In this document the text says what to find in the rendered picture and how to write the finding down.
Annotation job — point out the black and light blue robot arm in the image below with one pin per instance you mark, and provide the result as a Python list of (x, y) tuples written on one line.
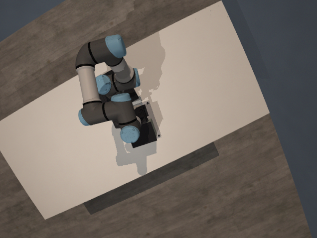
[(120, 110)]

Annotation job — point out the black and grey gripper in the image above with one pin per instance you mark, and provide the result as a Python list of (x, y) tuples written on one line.
[(140, 112)]

